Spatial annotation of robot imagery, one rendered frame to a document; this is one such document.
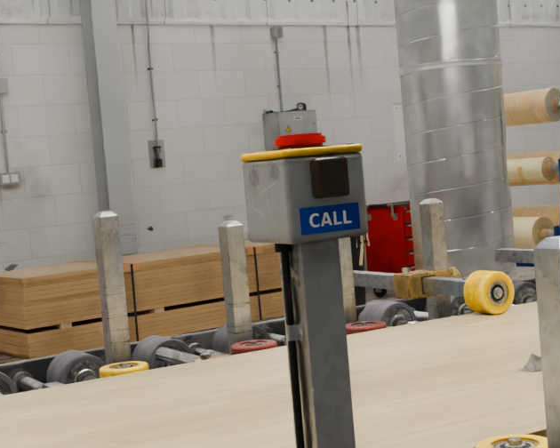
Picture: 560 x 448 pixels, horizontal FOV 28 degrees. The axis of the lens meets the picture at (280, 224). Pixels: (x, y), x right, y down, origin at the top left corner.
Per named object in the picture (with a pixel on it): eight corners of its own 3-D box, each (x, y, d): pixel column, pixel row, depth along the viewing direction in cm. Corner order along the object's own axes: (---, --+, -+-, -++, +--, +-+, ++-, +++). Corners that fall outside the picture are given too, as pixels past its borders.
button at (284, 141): (336, 153, 85) (334, 131, 85) (292, 157, 83) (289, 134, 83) (309, 156, 89) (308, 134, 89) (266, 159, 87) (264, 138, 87)
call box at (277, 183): (371, 244, 85) (363, 142, 85) (292, 254, 82) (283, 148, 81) (323, 242, 91) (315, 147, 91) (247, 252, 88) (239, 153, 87)
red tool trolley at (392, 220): (463, 288, 978) (456, 196, 974) (406, 300, 927) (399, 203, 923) (421, 286, 1014) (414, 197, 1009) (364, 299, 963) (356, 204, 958)
